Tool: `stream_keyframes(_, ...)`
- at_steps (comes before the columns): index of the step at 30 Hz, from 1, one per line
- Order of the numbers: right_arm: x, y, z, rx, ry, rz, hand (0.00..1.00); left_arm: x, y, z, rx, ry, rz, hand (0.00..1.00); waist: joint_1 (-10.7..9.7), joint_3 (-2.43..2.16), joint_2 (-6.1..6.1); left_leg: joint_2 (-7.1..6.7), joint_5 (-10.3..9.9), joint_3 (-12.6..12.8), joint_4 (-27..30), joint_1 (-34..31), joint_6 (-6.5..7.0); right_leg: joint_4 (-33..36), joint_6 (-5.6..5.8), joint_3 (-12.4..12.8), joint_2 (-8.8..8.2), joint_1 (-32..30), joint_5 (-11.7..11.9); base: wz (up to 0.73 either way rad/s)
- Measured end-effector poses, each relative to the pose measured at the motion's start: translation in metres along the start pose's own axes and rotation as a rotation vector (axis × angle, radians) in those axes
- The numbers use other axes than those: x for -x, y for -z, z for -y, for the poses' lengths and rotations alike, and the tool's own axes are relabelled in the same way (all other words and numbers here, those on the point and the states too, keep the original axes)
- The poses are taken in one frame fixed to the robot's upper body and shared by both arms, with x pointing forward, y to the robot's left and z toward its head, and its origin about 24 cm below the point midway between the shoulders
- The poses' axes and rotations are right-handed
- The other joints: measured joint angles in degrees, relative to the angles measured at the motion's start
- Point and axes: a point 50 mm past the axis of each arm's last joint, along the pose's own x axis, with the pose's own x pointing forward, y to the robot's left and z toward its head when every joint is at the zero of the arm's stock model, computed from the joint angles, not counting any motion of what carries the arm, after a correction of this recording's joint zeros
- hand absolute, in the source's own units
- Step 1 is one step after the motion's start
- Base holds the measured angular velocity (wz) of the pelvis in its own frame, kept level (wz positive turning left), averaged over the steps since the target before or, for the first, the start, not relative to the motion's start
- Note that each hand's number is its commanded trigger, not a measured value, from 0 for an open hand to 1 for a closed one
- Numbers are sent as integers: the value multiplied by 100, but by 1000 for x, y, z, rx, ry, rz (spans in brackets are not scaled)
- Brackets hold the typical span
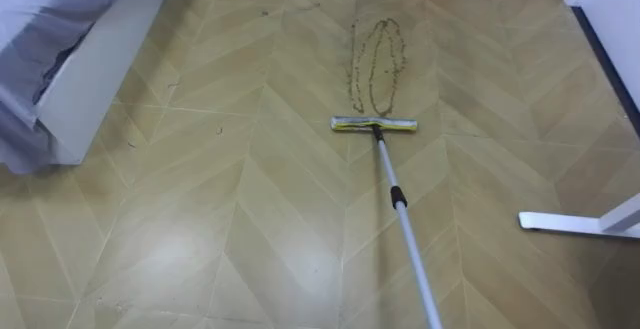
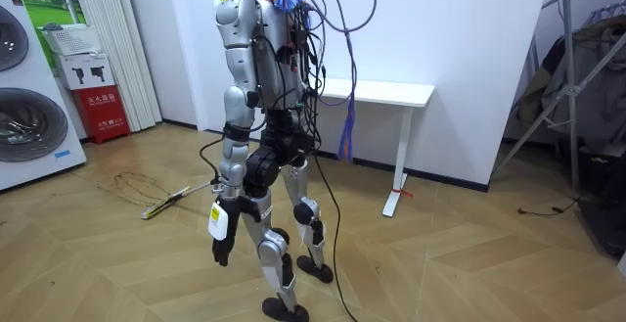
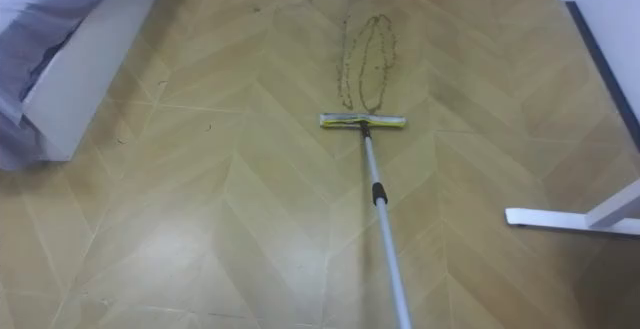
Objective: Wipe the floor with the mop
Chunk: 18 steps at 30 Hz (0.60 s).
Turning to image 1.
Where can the brown dirt trail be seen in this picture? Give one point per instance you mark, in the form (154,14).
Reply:
(371,81)

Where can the white desk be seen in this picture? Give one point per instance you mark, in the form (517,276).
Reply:
(565,223)

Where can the grey bed with white frame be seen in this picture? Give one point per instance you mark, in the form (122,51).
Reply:
(75,94)

